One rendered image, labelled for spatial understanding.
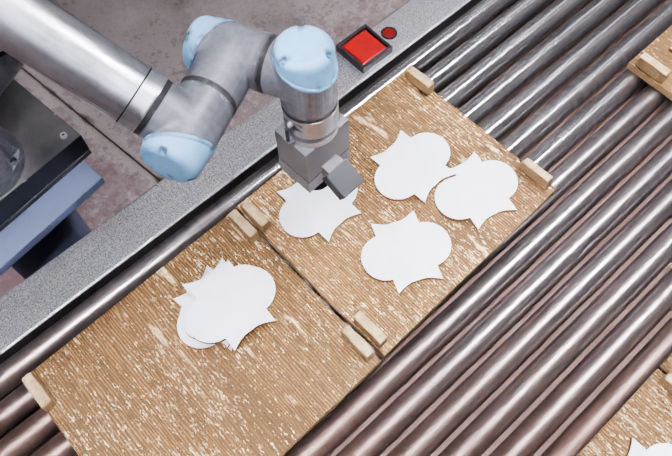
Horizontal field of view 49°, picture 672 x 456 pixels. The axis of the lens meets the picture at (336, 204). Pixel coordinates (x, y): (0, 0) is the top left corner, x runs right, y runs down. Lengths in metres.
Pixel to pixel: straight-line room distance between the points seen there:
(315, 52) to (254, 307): 0.43
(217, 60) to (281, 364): 0.47
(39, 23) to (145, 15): 1.96
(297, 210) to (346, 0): 1.63
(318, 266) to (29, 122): 0.59
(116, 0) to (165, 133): 2.06
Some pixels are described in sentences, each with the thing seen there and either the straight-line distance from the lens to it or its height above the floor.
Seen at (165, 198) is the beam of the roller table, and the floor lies 0.92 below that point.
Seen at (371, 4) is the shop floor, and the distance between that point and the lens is 2.74.
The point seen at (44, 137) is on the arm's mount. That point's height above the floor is 0.93.
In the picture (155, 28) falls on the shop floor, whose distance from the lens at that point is 2.76.
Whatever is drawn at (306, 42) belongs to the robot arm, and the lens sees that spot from 0.88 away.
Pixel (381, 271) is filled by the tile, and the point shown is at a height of 0.94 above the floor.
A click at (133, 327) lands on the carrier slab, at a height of 0.94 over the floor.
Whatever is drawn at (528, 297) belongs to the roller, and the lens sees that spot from 1.21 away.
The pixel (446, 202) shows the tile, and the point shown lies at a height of 0.94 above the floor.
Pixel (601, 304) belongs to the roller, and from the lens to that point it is 1.23.
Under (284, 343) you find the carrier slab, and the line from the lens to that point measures 1.14.
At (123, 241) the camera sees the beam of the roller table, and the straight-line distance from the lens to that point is 1.27.
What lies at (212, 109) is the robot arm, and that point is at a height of 1.32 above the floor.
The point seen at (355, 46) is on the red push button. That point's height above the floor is 0.93.
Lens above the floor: 2.02
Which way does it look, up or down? 63 degrees down
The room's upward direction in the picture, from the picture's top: 3 degrees counter-clockwise
